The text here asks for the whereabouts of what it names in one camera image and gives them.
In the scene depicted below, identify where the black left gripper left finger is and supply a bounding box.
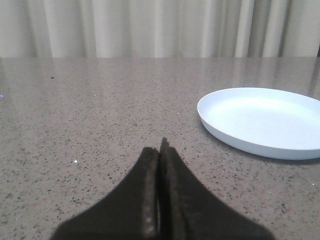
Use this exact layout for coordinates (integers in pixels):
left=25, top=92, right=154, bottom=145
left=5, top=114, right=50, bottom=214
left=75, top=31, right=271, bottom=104
left=51, top=147, right=159, bottom=240

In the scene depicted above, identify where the light blue round plate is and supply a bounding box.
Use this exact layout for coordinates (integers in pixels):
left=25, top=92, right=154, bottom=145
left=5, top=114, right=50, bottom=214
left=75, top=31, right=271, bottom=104
left=197, top=87, right=320, bottom=160

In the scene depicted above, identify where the white pleated curtain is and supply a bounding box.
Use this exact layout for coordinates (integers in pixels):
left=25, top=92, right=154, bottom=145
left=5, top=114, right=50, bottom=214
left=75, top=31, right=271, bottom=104
left=0, top=0, right=320, bottom=58

